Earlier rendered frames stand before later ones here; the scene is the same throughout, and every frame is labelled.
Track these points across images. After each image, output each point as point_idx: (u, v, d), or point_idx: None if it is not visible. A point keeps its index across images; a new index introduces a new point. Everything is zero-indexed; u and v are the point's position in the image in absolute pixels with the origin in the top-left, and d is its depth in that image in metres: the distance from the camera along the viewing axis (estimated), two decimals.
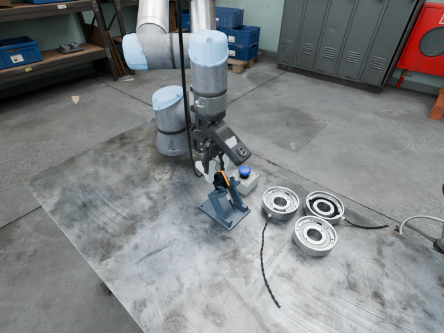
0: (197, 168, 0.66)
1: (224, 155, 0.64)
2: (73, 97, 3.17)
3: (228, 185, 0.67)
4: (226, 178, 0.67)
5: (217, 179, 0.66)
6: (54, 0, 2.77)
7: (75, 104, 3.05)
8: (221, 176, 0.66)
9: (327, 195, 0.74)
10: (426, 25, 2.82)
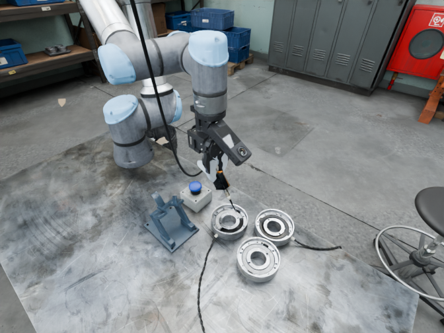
0: (199, 167, 0.66)
1: (224, 156, 0.64)
2: (59, 100, 3.13)
3: (228, 185, 0.67)
4: (226, 179, 0.66)
5: (218, 178, 0.66)
6: (38, 2, 2.74)
7: (61, 106, 3.01)
8: (222, 176, 0.66)
9: (280, 213, 0.70)
10: (415, 27, 2.79)
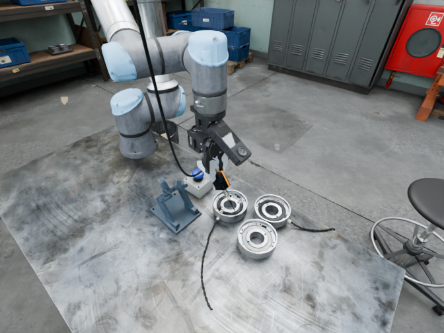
0: (198, 167, 0.66)
1: (224, 156, 0.64)
2: (61, 98, 3.17)
3: (228, 185, 0.67)
4: (226, 178, 0.67)
5: (217, 179, 0.66)
6: (41, 2, 2.78)
7: (64, 104, 3.06)
8: (221, 176, 0.66)
9: (277, 198, 0.74)
10: (413, 26, 2.83)
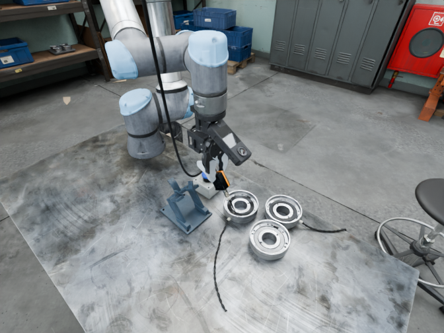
0: (198, 167, 0.66)
1: (224, 156, 0.64)
2: (63, 98, 3.17)
3: (228, 185, 0.67)
4: (226, 178, 0.67)
5: (217, 179, 0.66)
6: (44, 2, 2.78)
7: (67, 104, 3.05)
8: (221, 176, 0.66)
9: (288, 199, 0.74)
10: (415, 26, 2.83)
